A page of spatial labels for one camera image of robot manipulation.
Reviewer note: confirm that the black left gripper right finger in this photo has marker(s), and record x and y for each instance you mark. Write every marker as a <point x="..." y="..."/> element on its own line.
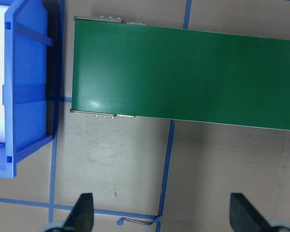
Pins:
<point x="244" y="217"/>

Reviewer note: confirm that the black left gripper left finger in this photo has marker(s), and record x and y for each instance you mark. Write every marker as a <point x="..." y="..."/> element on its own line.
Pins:
<point x="81" y="218"/>

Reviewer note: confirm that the blue bin with buttons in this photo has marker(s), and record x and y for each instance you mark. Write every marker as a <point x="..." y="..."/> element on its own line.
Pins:
<point x="25" y="24"/>

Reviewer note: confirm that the green conveyor belt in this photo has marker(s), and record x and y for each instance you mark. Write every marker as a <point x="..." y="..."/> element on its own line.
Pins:
<point x="122" y="69"/>

